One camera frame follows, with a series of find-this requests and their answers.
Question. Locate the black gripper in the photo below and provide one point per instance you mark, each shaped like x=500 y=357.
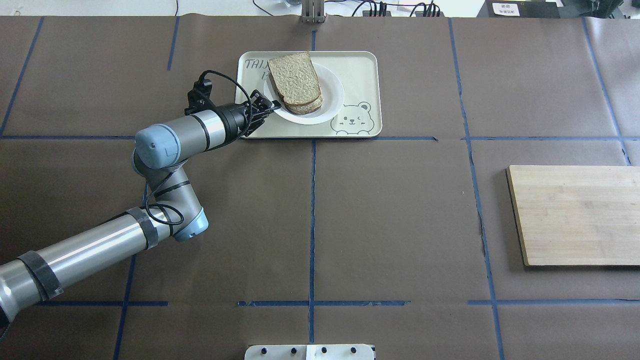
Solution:
x=233 y=120

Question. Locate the plain bread slice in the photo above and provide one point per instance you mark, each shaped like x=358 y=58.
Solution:
x=295 y=78

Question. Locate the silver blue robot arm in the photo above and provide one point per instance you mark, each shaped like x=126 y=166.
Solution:
x=128 y=195

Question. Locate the toast with fried egg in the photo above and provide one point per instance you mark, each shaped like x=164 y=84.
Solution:
x=304 y=109

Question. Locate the cream bear serving tray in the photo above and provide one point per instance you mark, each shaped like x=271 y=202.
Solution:
x=351 y=101

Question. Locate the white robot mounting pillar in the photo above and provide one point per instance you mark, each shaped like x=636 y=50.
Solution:
x=348 y=351

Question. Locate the wooden cutting board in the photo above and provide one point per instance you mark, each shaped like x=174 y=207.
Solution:
x=576 y=215

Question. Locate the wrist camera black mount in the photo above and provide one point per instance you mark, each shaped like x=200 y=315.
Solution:
x=198 y=98

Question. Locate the aluminium frame post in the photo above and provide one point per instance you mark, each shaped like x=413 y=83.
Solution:
x=313 y=11

